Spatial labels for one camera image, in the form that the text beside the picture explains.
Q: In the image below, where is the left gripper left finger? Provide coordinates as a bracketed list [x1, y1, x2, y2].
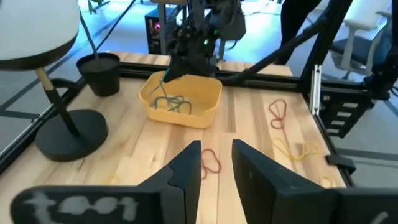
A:
[138, 139, 203, 224]

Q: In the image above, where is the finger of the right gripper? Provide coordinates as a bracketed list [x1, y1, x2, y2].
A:
[163, 58, 180, 83]
[165, 61, 190, 83]

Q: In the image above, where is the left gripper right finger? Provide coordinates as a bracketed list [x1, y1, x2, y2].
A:
[231, 139, 338, 224]

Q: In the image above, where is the teal rubber band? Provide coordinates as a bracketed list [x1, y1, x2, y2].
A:
[167, 95, 193, 115]
[159, 73, 171, 98]
[150, 95, 184, 112]

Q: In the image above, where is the red rubber band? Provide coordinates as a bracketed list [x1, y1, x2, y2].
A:
[268, 98, 287, 130]
[200, 148, 223, 180]

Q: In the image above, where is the yellow plastic bin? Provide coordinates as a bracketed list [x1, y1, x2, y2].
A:
[138, 70, 223, 129]

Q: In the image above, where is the black computer tower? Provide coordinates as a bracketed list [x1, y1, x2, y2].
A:
[144, 6, 171, 55]

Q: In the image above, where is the green plant in black pot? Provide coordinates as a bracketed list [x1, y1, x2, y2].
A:
[76, 0, 122, 98]

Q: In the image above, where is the person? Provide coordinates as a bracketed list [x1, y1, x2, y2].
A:
[279, 0, 323, 66]

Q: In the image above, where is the white globe table lamp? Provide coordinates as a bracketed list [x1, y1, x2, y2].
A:
[0, 0, 109, 163]

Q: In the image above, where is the white office chair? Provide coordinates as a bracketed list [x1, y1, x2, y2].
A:
[330, 0, 393, 80]

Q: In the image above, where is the black cable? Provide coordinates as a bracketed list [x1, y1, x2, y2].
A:
[93, 0, 137, 54]

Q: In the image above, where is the black aluminium table frame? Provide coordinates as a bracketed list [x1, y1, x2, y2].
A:
[0, 0, 398, 189]

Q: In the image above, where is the silver aluminium bracket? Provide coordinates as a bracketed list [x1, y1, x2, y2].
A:
[308, 64, 323, 116]

